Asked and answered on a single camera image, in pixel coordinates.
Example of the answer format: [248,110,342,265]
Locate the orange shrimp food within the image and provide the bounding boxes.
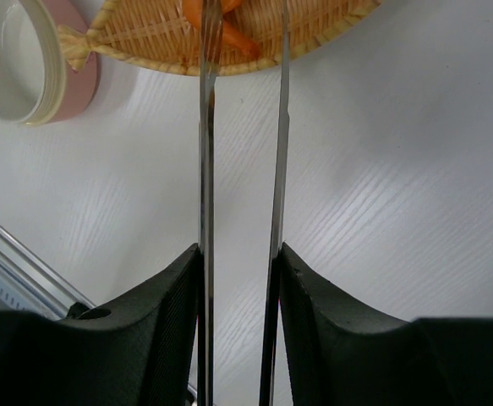
[182,0,260,60]

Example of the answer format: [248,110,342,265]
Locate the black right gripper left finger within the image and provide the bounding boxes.
[0,245,199,405]

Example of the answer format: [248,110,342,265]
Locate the aluminium front rail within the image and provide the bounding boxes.
[0,225,96,320]

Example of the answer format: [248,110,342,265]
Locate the metal tongs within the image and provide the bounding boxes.
[197,1,290,405]

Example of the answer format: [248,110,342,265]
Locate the woven fish-shaped basket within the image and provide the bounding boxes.
[58,1,380,76]

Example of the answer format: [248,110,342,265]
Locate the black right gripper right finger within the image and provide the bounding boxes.
[280,246,493,405]

